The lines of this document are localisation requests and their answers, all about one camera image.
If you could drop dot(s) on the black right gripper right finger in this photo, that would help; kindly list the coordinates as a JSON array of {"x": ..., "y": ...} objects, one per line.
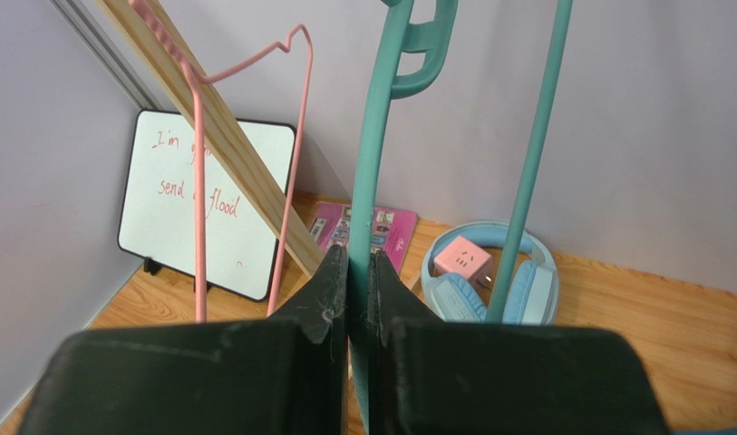
[{"x": 427, "y": 376}]

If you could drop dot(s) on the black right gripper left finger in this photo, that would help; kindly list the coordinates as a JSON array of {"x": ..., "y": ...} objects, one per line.
[{"x": 284, "y": 374}]

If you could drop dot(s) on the teal plastic hanger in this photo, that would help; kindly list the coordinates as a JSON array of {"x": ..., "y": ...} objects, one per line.
[{"x": 409, "y": 59}]

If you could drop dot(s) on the blue long sleeve shirt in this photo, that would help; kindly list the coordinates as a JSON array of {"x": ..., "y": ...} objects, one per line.
[{"x": 724, "y": 431}]

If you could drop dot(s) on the pink cube power adapter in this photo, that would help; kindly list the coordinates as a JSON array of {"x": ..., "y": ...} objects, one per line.
[{"x": 463, "y": 257}]

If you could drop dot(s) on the light blue headphones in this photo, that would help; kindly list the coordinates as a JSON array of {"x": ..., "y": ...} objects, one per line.
[{"x": 533, "y": 294}]

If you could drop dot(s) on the white whiteboard with red writing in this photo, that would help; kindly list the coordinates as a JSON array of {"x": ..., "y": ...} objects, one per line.
[{"x": 158, "y": 214}]

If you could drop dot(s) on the aluminium corner profile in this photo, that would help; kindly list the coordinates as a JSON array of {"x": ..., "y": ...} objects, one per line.
[{"x": 91, "y": 32}]

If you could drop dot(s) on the wooden clothes rack frame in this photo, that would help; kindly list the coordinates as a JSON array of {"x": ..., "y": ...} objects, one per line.
[{"x": 225, "y": 139}]

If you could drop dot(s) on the pink wire hanger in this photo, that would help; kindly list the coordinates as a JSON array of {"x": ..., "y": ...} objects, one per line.
[{"x": 196, "y": 80}]

